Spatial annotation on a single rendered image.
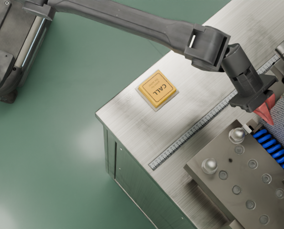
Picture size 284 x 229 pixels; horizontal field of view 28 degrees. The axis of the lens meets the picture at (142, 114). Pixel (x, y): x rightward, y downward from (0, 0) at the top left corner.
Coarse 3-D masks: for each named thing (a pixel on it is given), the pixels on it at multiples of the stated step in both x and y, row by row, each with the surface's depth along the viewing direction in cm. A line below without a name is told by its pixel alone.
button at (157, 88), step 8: (160, 72) 146; (152, 80) 145; (160, 80) 145; (168, 80) 145; (144, 88) 144; (152, 88) 144; (160, 88) 144; (168, 88) 145; (152, 96) 144; (160, 96) 144; (168, 96) 144; (152, 104) 145; (160, 104) 145
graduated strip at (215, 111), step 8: (272, 56) 151; (264, 64) 150; (264, 72) 150; (232, 96) 147; (224, 104) 147; (208, 112) 146; (216, 112) 146; (200, 120) 145; (208, 120) 145; (192, 128) 145; (200, 128) 145; (184, 136) 144; (192, 136) 144; (176, 144) 143; (168, 152) 143; (152, 160) 142; (160, 160) 142; (152, 168) 142
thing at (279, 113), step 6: (282, 102) 116; (276, 108) 120; (282, 108) 118; (270, 114) 125; (276, 114) 122; (282, 114) 120; (276, 120) 125; (282, 120) 122; (264, 126) 132; (270, 126) 130; (276, 126) 127; (282, 126) 124; (270, 132) 132; (276, 132) 129; (282, 132) 126; (276, 138) 131; (282, 138) 129; (282, 144) 131
